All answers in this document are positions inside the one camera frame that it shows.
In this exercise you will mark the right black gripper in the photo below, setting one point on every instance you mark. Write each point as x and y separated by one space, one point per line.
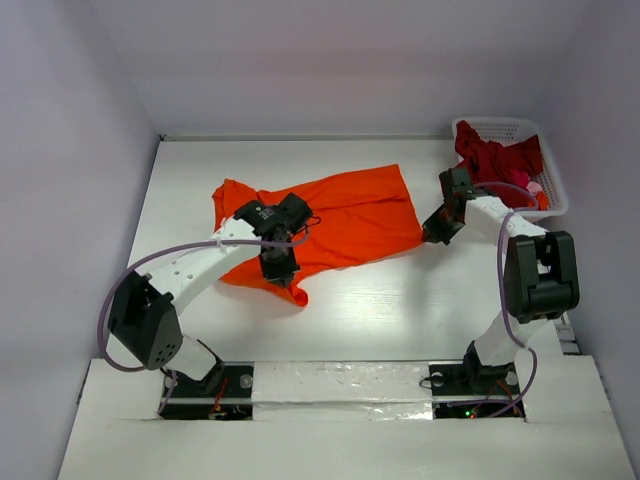
439 226

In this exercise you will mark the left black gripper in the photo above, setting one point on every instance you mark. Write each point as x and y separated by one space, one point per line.
282 275

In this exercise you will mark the orange t shirt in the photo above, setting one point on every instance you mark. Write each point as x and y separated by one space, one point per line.
365 216

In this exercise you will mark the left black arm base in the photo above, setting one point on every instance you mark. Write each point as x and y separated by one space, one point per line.
230 401

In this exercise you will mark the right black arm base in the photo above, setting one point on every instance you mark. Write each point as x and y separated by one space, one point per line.
454 396

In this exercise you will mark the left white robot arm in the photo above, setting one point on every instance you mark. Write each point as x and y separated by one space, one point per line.
142 309

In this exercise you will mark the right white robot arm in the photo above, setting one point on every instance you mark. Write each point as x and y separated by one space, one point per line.
537 269

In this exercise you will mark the dark red t shirt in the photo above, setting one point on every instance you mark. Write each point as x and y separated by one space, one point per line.
489 161

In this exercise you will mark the pink cloth in basket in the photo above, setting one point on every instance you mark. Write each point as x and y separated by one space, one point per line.
523 180

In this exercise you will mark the white plastic basket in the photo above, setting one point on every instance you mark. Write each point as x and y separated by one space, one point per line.
508 131

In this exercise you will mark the small orange cloth in basket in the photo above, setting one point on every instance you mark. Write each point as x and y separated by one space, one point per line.
541 201

